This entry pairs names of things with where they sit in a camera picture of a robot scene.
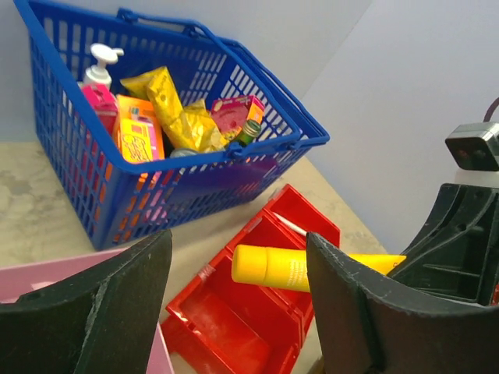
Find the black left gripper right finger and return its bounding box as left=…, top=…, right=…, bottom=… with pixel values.
left=306, top=233, right=498, bottom=373

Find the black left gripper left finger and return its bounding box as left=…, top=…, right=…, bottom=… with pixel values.
left=1, top=230, right=172, bottom=373

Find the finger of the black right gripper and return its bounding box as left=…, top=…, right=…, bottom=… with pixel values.
left=389, top=183, right=498, bottom=306

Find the pink drawer box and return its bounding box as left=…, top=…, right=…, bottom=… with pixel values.
left=0, top=248, right=174, bottom=374

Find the red three-compartment bin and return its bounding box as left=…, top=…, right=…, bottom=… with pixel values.
left=161, top=185, right=340, bottom=373

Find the blue plastic shopping basket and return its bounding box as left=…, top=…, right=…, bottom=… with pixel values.
left=13, top=0, right=331, bottom=251

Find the orange carton left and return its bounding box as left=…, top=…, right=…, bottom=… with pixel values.
left=113, top=94, right=165, bottom=164

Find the yellow green packet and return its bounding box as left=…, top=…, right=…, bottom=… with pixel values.
left=181, top=99, right=228, bottom=153

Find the pink small box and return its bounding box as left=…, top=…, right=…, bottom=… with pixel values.
left=81, top=83, right=119, bottom=135

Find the green glass bottle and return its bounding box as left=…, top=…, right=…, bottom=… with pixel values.
left=233, top=119, right=261, bottom=147

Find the orange box in basket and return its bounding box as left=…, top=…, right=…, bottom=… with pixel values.
left=211, top=95, right=265, bottom=140

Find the yellow snack bag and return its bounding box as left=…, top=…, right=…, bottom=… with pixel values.
left=120, top=66, right=196, bottom=152

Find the white pump lotion bottle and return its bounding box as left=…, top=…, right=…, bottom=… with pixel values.
left=83, top=43, right=125, bottom=89

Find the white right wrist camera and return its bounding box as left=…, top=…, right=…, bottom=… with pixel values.
left=445, top=122, right=498, bottom=171

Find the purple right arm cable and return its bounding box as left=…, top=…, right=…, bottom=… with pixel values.
left=483, top=97, right=499, bottom=124

